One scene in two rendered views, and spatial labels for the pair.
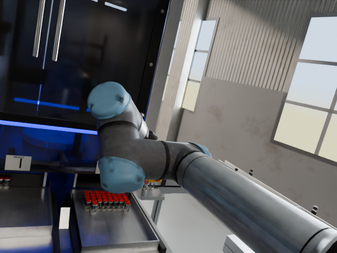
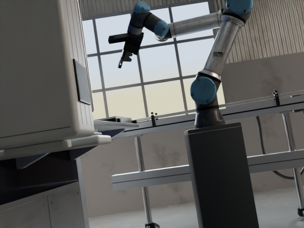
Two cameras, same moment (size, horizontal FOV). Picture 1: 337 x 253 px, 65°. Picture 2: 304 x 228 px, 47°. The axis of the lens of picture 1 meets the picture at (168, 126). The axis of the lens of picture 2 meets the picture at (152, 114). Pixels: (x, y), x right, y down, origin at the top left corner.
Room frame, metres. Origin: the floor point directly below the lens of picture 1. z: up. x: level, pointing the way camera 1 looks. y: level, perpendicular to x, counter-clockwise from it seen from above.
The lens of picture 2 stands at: (-0.56, 1.37, 0.75)
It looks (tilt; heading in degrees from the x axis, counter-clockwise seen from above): 5 degrees up; 311
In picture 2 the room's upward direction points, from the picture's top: 9 degrees counter-clockwise
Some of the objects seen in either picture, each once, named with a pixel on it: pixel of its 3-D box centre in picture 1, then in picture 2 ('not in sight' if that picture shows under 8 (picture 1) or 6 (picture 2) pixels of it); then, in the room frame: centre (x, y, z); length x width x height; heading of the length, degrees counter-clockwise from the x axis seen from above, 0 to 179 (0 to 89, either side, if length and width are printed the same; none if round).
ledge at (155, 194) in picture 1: (148, 192); not in sight; (1.29, 0.02, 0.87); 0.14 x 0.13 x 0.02; 27
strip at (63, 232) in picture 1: (65, 226); not in sight; (0.80, 0.26, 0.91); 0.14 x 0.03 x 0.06; 26
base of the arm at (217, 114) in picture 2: not in sight; (208, 117); (0.37, -0.13, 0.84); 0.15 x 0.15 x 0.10
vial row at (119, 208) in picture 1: (107, 205); not in sight; (1.00, 0.17, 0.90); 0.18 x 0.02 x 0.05; 117
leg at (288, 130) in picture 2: not in sight; (294, 163); (0.39, -1.22, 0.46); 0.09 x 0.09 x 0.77; 27
